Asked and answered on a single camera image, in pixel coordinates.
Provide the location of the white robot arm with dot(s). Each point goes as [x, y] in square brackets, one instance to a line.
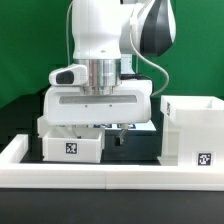
[96, 89]

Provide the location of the paper sheet with markers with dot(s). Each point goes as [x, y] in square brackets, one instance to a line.
[149, 126]

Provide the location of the white drawer cabinet frame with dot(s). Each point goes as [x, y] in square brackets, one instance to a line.
[193, 131]

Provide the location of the white plain drawer box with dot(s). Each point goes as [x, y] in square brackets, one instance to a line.
[81, 145]

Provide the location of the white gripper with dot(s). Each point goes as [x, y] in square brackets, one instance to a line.
[129, 103]

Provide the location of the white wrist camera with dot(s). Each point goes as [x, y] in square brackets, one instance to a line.
[73, 75]

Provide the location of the white L-shaped obstacle fence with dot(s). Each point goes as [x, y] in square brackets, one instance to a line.
[14, 173]

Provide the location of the white drawer box with knob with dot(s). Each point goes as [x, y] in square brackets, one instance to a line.
[42, 126]

